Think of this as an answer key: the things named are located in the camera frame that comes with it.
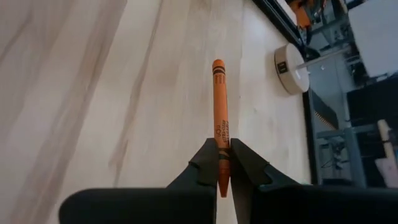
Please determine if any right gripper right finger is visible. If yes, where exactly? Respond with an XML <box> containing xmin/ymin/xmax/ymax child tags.
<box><xmin>229</xmin><ymin>138</ymin><xmax>312</xmax><ymax>224</ymax></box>

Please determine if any grey base office chair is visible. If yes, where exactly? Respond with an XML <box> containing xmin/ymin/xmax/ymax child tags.
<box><xmin>315</xmin><ymin>124</ymin><xmax>377</xmax><ymax>187</ymax></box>

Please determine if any orange crayon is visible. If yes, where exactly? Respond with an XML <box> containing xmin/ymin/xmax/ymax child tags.
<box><xmin>211</xmin><ymin>58</ymin><xmax>231</xmax><ymax>198</ymax></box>

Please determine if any orange office chair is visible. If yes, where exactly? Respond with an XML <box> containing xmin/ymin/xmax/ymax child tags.
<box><xmin>285</xmin><ymin>0</ymin><xmax>327</xmax><ymax>30</ymax></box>

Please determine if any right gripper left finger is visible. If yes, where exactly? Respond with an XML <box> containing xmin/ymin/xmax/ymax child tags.
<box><xmin>166</xmin><ymin>138</ymin><xmax>220</xmax><ymax>224</ymax></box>

